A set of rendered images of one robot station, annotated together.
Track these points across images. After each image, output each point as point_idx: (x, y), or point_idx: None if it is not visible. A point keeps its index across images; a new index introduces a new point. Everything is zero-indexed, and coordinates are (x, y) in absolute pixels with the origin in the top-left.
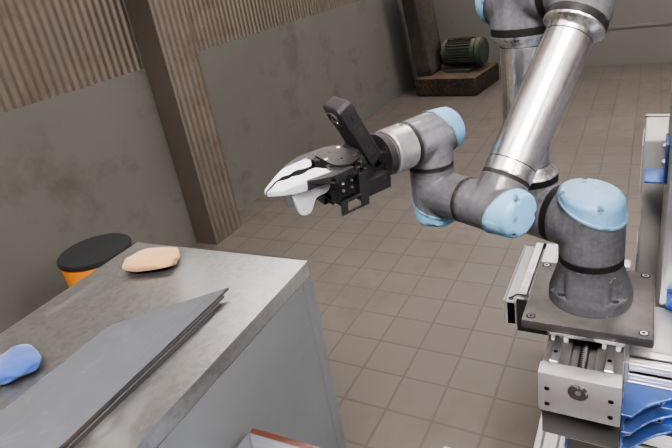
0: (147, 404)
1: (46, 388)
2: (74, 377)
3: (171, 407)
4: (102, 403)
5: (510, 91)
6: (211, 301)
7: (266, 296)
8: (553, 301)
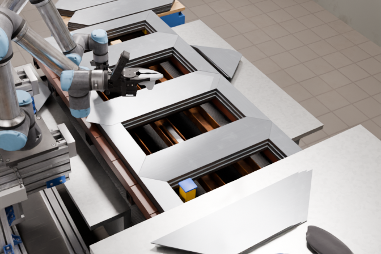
0: (220, 198)
1: (265, 228)
2: (250, 227)
3: (211, 191)
4: (239, 201)
5: (13, 78)
6: (165, 236)
7: (134, 230)
8: (38, 143)
